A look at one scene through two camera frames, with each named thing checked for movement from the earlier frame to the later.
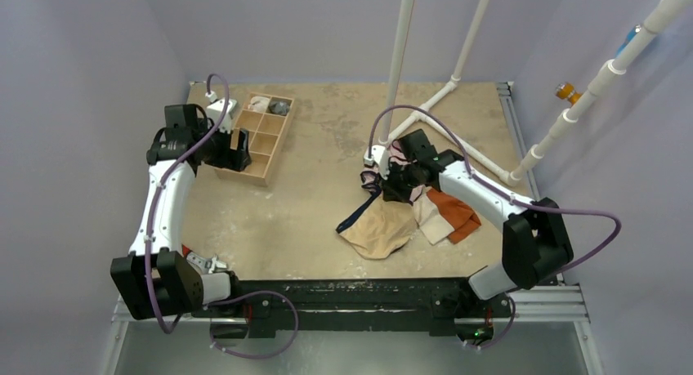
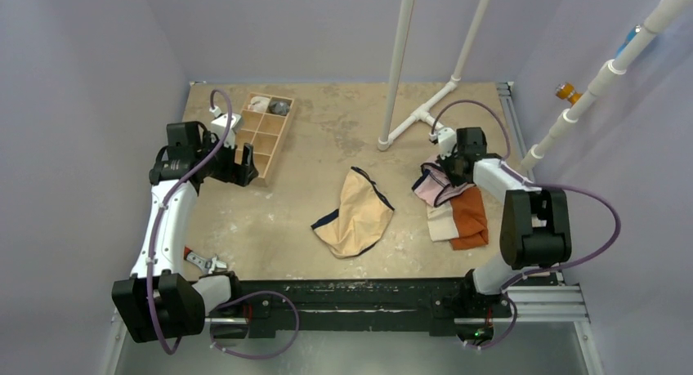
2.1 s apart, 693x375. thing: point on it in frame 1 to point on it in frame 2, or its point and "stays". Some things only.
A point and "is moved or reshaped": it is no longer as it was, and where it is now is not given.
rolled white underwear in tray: [259, 104] stays
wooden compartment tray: [263, 118] stays
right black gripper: [403, 179] to [457, 167]
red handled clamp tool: [208, 265] stays
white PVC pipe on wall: [678, 2] stays
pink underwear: [404, 181] is moved or reshaped
